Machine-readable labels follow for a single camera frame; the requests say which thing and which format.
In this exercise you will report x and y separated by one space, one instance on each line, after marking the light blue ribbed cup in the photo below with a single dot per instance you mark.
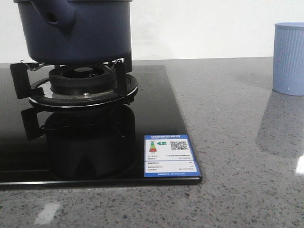
288 60

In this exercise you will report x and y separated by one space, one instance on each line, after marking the dark blue cooking pot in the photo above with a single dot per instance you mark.
76 31

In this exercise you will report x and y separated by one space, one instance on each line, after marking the black gas burner head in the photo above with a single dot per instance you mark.
78 79

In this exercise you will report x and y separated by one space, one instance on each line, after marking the black metal pot support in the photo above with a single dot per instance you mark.
40 94

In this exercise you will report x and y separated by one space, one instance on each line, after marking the blue white energy label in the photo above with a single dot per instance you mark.
169 156

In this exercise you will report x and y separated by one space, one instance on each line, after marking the black glass gas stove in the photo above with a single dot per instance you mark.
93 146

